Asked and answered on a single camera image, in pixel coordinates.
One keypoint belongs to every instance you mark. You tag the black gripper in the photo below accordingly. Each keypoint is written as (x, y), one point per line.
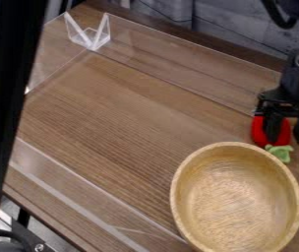
(277, 104)

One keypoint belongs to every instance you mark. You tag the clear acrylic tray walls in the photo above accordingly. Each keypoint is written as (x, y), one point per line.
(112, 118)

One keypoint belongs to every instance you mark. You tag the red plush strawberry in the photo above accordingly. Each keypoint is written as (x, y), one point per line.
(281, 148)

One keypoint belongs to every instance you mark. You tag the wooden bowl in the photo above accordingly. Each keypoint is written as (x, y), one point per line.
(236, 200)

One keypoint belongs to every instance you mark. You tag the black foreground pole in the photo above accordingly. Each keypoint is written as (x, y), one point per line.
(22, 18)

